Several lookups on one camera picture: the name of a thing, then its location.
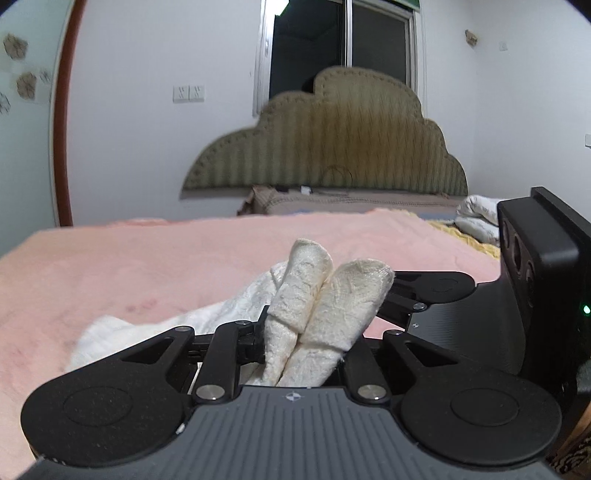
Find patterned brown cloth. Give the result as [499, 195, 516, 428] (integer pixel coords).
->
[551, 434, 591, 477]

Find yellow blanket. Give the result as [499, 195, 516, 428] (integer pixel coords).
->
[427, 219, 502, 260]

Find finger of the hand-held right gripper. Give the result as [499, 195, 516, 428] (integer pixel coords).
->
[376, 271, 435, 329]

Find white wall sockets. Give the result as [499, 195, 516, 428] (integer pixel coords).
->
[173, 84, 206, 104]

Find brown striped pillow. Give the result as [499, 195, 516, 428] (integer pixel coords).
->
[238, 185, 465, 217]

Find pink blanket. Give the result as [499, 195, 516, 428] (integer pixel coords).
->
[0, 208, 502, 467]

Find olive padded headboard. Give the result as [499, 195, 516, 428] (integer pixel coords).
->
[180, 65, 469, 202]

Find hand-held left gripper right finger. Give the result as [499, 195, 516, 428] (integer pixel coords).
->
[339, 330, 463, 405]

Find white crumpled cloth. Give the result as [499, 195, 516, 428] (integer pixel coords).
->
[456, 195, 502, 245]

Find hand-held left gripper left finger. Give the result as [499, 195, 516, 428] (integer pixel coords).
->
[117, 305, 273, 405]

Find floral glass wardrobe door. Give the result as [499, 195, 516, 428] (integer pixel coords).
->
[0, 0, 70, 254]

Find black cable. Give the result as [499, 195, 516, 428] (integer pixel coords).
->
[322, 165, 354, 186]

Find brown wooden frame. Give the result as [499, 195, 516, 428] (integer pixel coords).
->
[48, 0, 88, 228]

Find white towel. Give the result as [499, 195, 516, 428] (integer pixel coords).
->
[65, 237, 396, 388]

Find window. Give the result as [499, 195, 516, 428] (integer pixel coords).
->
[252, 0, 423, 118]

